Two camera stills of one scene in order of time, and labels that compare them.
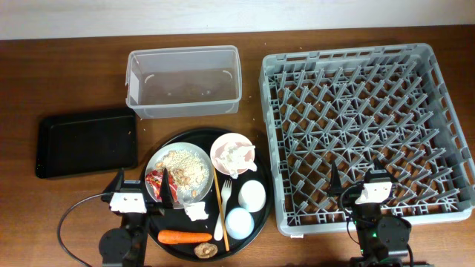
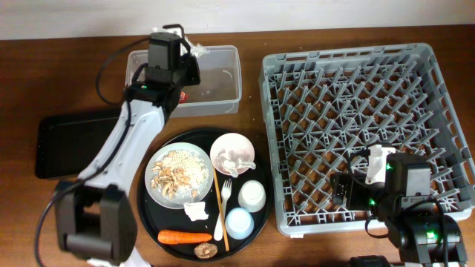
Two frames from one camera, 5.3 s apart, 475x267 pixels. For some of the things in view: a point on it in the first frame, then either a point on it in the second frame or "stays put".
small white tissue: [196, 211] stays put
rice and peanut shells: [189, 171] stays put
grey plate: [190, 172] stays put
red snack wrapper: [154, 179] -> [183, 97]
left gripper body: [156, 208] -> [191, 75]
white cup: [251, 196] stays put
